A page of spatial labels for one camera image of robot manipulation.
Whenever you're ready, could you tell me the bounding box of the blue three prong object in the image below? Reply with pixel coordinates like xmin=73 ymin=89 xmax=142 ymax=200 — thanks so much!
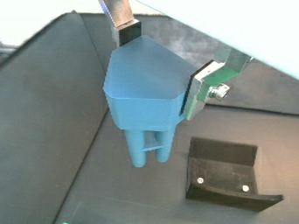
xmin=104 ymin=36 xmax=196 ymax=167

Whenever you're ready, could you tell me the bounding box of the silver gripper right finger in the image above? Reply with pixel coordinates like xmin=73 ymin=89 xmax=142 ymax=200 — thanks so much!
xmin=181 ymin=43 xmax=252 ymax=120

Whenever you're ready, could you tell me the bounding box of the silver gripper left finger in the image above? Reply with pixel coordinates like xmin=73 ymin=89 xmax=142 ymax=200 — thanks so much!
xmin=97 ymin=0 xmax=141 ymax=46

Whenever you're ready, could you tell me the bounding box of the black curved bracket stand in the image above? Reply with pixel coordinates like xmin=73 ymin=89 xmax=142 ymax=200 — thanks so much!
xmin=185 ymin=136 xmax=284 ymax=212

